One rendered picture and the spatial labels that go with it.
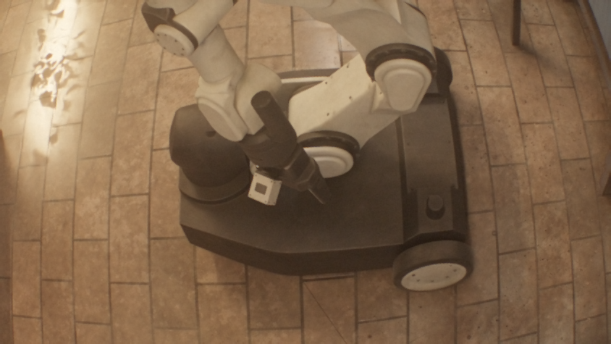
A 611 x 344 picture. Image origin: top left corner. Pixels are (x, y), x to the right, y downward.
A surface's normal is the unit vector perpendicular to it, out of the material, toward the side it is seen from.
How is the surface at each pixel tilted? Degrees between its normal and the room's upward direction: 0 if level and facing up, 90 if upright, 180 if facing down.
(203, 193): 0
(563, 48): 0
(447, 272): 90
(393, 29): 90
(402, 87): 90
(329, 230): 0
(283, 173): 93
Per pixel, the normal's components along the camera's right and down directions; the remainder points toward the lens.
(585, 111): -0.11, -0.47
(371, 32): 0.01, 0.88
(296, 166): 0.76, 0.31
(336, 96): -0.84, -0.25
